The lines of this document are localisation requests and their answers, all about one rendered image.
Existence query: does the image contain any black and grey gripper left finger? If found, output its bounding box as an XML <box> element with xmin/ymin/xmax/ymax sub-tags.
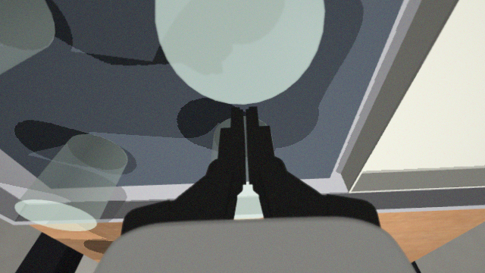
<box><xmin>120</xmin><ymin>107</ymin><xmax>246</xmax><ymax>235</ymax></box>

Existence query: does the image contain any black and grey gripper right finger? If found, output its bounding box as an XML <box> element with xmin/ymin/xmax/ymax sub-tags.
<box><xmin>246</xmin><ymin>106</ymin><xmax>381</xmax><ymax>228</ymax></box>

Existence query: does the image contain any clear glass jar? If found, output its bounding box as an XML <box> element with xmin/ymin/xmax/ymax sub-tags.
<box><xmin>210</xmin><ymin>116</ymin><xmax>263</xmax><ymax>219</ymax></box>
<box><xmin>155</xmin><ymin>0</ymin><xmax>325</xmax><ymax>105</ymax></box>
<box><xmin>14</xmin><ymin>134</ymin><xmax>128</xmax><ymax>231</ymax></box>
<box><xmin>0</xmin><ymin>0</ymin><xmax>55</xmax><ymax>75</ymax></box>

